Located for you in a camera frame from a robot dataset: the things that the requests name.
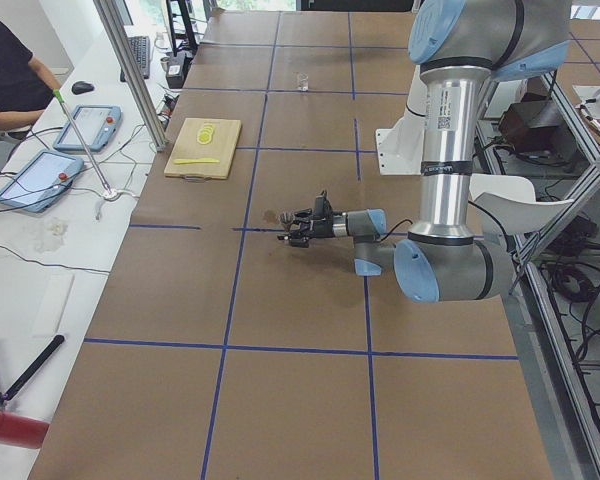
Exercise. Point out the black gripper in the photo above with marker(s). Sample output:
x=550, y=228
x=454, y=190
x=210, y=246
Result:
x=323, y=229

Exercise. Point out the steel jigger measuring cup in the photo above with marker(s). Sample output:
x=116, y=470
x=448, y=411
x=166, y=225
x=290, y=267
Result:
x=286, y=220

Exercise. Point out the clear glass cup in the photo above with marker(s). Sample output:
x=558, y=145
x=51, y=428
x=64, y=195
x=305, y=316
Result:
x=302, y=82

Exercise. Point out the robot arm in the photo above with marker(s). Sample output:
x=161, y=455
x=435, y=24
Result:
x=458, y=46

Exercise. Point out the wooden cutting board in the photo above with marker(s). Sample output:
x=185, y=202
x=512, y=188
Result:
x=222, y=147

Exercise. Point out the lemon slice front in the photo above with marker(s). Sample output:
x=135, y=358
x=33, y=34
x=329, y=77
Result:
x=204, y=140

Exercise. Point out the yellow plastic knife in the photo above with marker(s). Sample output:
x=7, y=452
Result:
x=200, y=160

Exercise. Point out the white chair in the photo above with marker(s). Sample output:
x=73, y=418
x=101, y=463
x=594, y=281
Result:
x=512, y=201

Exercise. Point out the black box on desk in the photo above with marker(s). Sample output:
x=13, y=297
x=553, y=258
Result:
x=176, y=69

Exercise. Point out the far blue teach pendant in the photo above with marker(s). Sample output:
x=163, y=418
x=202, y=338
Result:
x=96, y=123

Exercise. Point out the blue teach pendant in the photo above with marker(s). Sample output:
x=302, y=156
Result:
x=96, y=123
x=42, y=181

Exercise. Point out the black keyboard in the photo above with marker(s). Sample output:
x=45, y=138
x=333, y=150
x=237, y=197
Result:
x=141, y=49

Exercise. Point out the white flat box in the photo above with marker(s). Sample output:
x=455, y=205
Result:
x=52, y=305

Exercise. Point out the near blue teach pendant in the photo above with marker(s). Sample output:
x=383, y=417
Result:
x=42, y=181

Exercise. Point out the black computer mouse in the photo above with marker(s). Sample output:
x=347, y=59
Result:
x=82, y=87

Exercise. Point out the metal rod green tip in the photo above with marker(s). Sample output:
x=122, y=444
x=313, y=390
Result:
x=110, y=194

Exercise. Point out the person in black shirt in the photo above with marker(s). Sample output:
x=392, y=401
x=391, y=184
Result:
x=27, y=85

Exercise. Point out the red cylinder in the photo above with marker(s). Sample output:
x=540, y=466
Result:
x=20, y=431

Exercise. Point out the aluminium frame post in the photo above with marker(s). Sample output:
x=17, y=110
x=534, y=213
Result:
x=112, y=23

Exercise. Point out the black handle tool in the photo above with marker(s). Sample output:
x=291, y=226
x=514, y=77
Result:
x=31, y=370

